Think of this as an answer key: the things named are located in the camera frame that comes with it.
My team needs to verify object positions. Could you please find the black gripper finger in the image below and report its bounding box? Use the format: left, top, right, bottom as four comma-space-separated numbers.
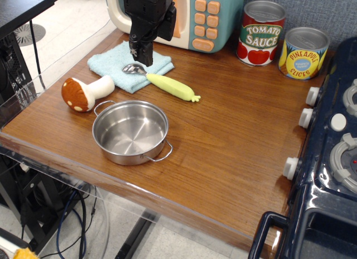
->
129, 32, 154, 66

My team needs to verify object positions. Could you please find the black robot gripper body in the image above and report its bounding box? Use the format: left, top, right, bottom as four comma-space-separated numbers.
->
123, 0, 176, 41

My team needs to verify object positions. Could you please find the spoon with green handle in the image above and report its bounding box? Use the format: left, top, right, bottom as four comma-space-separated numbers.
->
122, 64, 201, 102

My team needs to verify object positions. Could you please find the light blue folded cloth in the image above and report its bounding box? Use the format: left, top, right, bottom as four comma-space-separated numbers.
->
87, 41, 174, 94

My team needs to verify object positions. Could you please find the toy microwave teal and cream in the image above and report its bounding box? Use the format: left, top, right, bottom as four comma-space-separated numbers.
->
106, 0, 244, 53

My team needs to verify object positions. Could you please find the plush brown mushroom toy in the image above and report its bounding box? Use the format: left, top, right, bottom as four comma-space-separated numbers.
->
61, 75, 115, 113

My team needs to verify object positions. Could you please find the small stainless steel pot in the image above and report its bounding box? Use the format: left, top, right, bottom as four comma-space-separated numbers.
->
92, 100, 173, 166

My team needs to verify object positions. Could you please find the tomato sauce can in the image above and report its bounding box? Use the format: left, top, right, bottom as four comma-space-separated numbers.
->
237, 0, 286, 66

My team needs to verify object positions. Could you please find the black side desk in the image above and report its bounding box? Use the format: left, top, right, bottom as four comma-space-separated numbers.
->
1, 0, 58, 39

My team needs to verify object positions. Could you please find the pineapple slices can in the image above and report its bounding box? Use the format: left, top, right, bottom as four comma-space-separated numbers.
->
278, 27, 330, 80

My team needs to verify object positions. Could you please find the white stove knob upper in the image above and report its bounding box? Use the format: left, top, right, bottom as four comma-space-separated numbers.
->
306, 87, 320, 107

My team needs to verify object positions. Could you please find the white stove knob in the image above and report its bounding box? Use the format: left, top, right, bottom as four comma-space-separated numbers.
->
298, 108, 313, 129
306, 87, 320, 107
283, 157, 299, 181

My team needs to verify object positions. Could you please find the white stove knob middle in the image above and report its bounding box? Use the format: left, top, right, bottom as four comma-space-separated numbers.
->
298, 108, 313, 129

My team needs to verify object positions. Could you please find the white stove knob lower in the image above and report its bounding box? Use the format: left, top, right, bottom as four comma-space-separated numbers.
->
283, 157, 299, 181

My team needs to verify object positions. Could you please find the black table leg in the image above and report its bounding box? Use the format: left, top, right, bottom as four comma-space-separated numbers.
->
115, 218, 152, 259

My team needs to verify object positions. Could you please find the dark blue toy stove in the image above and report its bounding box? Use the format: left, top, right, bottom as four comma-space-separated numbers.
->
249, 37, 356, 258

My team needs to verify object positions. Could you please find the black cable under table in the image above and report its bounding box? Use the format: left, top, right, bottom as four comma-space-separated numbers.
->
38, 186, 98, 259

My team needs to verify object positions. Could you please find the blue cable under table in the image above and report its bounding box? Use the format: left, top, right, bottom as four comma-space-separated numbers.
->
55, 189, 87, 259

